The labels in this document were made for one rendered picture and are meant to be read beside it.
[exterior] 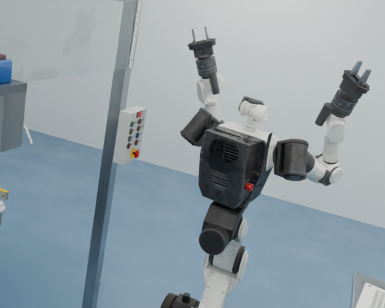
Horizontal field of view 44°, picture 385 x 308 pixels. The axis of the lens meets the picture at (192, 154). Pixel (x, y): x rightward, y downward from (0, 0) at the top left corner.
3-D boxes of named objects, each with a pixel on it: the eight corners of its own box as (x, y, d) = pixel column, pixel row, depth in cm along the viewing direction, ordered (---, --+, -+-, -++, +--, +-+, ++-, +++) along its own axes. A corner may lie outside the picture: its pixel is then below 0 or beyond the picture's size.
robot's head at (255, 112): (260, 129, 190) (265, 107, 187) (238, 121, 195) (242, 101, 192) (266, 126, 196) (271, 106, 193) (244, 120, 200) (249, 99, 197)
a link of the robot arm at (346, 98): (357, 90, 172) (343, 115, 179) (377, 88, 176) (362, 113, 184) (338, 69, 179) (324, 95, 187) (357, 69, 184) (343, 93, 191)
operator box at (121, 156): (139, 157, 241) (147, 108, 233) (123, 165, 226) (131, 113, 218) (128, 154, 243) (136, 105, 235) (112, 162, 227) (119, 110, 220)
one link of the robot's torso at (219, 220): (223, 260, 189) (233, 220, 183) (194, 249, 192) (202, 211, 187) (241, 233, 214) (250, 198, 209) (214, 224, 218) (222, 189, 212)
